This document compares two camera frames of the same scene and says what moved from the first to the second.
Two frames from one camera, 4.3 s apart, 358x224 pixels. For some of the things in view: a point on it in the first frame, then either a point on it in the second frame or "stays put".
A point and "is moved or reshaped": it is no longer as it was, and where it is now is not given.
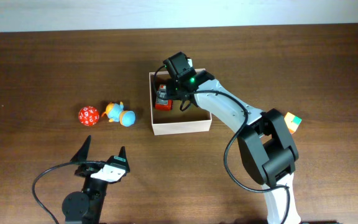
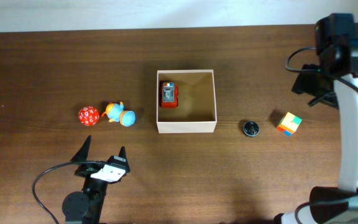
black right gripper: [170, 93] → [302, 83]
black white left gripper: [82, 154] stays put
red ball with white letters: [89, 116] stays put
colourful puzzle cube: [292, 122] stays put
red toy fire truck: [162, 102] is moved or reshaped
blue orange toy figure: [115, 112] stays put
